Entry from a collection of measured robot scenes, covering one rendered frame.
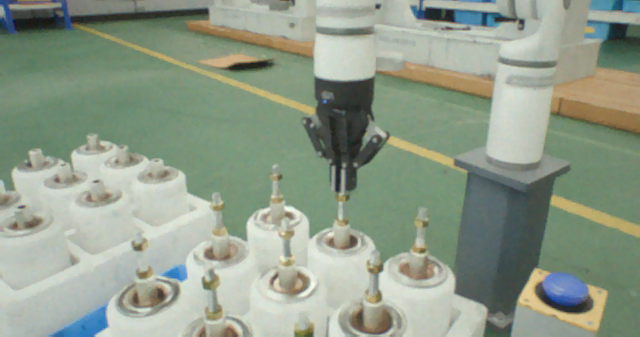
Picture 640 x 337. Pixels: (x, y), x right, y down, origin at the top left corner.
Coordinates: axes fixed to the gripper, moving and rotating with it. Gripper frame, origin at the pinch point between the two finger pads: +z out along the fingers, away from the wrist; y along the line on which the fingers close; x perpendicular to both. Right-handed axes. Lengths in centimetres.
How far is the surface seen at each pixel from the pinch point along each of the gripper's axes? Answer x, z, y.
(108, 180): -9, 12, -51
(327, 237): -0.7, 9.7, -2.2
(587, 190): 102, 35, 13
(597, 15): 466, 15, -68
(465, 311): 5.9, 17.0, 16.8
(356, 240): 1.4, 9.7, 1.5
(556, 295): -4.0, 2.4, 28.9
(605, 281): 56, 35, 27
